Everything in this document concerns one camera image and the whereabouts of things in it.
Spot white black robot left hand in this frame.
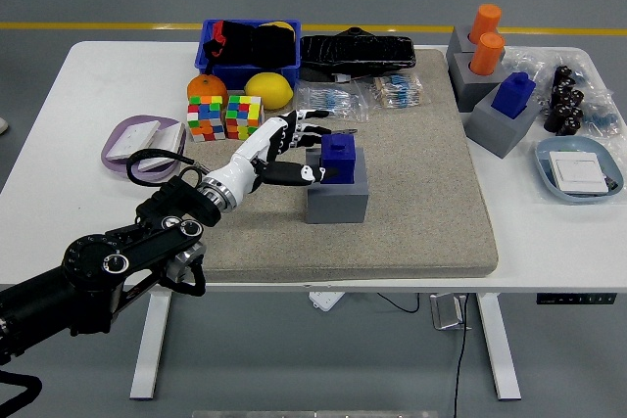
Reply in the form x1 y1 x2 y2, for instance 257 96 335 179
224 108 340 205

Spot blue square seal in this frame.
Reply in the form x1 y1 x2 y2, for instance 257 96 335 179
491 71 536 120
320 132 358 185

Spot grey cube seal holder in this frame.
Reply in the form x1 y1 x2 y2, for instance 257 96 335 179
445 24 506 76
305 147 369 225
448 51 513 114
463 92 539 161

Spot orange cylinder seal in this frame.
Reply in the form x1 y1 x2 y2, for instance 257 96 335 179
469 31 506 77
468 3 504 45

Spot multicoloured puzzle cube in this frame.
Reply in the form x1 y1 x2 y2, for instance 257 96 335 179
187 94 227 143
223 93 266 143

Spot yellow lemon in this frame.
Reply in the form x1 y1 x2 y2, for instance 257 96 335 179
244 71 295 111

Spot blue plastic bin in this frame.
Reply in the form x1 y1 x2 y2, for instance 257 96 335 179
194 19 303 91

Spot orange fruit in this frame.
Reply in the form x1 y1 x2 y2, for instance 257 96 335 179
186 73 229 105

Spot clear bag of resistors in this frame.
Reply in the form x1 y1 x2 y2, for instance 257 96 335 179
292 80 369 123
357 72 432 111

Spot black cloth pouches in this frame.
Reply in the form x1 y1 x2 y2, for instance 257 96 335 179
203 20 299 70

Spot purple tray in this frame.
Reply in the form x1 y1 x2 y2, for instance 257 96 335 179
100 114 187 183

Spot grey-brown mat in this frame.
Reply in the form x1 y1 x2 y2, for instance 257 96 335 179
164 48 500 285

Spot white power strip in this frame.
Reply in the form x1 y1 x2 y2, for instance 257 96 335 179
308 290 346 312

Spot white table leg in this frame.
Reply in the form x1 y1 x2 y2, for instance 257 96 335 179
128 291 172 400
475 293 522 401

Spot clear plastic bag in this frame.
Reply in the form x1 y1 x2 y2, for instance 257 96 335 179
504 47 557 91

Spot light blue tray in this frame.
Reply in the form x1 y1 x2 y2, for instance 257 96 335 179
534 135 624 206

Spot clear bag of blue parts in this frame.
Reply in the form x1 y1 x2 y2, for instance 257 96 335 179
575 58 622 139

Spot black table control panel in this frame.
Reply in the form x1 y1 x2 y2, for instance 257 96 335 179
536 293 617 305

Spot white switch panel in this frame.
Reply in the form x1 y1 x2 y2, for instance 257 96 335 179
136 122 187 173
547 151 609 194
105 119 163 163

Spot black cable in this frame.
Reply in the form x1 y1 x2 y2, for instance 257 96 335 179
451 294 471 418
375 292 421 314

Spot silver metal bracket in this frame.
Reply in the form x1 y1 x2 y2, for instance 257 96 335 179
429 293 472 331

